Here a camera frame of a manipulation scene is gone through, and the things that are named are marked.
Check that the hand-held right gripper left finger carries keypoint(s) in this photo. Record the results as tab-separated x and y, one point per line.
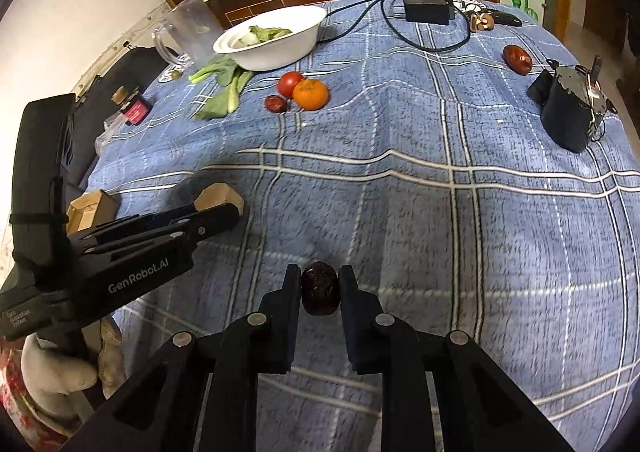
290	312

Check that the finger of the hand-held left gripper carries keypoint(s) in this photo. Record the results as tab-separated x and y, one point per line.
210	224
150	221

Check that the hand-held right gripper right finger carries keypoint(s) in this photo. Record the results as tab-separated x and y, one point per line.
350	317

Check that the dark red jujube date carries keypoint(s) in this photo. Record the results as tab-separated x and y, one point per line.
320	289
276	104

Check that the person's left hand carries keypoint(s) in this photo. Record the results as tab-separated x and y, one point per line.
50	372

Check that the clear plastic container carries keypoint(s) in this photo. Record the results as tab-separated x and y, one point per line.
110	131

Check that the dark red jar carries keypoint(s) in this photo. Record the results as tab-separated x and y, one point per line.
135	109

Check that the blue plaid tablecloth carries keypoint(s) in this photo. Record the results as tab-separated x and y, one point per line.
400	192

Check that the black sofa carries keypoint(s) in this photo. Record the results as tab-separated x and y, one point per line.
130	64

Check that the red tomato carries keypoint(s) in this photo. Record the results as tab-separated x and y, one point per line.
290	82

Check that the orange tangerine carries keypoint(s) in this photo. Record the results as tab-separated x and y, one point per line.
310	94

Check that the white bowl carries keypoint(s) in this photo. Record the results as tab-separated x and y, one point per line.
280	51

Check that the clear plastic pitcher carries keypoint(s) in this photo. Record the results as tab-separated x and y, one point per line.
192	31

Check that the chopped green leaves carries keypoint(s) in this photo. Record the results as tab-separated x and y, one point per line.
270	33

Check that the large red jujube date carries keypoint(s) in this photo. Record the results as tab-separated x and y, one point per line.
517	59

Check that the small brown wooden pieces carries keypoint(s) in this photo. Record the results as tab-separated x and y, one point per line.
482	22

